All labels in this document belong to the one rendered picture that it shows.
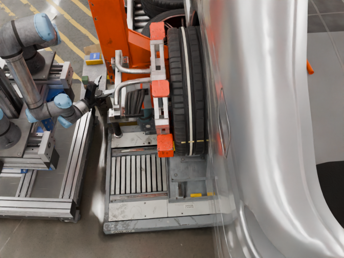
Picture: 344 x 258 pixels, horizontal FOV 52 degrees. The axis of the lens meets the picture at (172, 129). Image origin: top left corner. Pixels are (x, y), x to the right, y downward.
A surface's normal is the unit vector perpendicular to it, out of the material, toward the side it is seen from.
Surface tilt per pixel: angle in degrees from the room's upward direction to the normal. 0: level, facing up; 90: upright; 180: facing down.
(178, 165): 0
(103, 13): 90
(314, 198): 17
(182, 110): 53
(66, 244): 0
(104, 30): 90
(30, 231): 0
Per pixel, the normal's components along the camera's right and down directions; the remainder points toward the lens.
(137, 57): 0.06, 0.84
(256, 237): 0.23, -0.39
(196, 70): 0.00, -0.18
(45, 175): -0.04, -0.55
